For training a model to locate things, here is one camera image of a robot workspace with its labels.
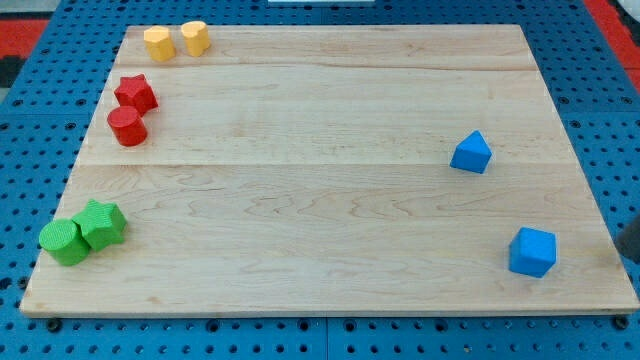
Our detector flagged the green cylinder block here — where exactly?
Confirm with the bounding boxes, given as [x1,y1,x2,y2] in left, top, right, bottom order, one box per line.
[38,219,90,266]

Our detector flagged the yellow heart block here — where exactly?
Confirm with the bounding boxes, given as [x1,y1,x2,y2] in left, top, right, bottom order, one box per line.
[180,21,211,57]

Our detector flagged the red cylinder block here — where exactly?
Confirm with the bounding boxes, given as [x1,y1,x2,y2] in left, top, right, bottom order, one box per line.
[107,106,148,147]

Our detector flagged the green star block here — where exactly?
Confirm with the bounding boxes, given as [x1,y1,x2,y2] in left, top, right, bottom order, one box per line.
[72,199,127,251]

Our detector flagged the blue cube block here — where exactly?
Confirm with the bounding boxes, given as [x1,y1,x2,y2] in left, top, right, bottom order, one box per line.
[508,227,557,278]

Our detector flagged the dark robot pusher tip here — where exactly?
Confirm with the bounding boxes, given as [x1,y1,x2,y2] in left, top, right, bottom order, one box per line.
[614,215,640,264]

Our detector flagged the blue triangle block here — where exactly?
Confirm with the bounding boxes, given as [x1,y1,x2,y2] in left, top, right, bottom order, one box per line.
[450,130,493,174]

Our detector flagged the yellow hexagon block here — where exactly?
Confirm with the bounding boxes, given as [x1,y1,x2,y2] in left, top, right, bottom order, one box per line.
[143,25,176,62]

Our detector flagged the red star block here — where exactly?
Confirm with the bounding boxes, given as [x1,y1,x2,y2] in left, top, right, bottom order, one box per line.
[114,74,158,116]

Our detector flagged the wooden board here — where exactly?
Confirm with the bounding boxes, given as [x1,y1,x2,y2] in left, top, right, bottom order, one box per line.
[20,25,639,318]

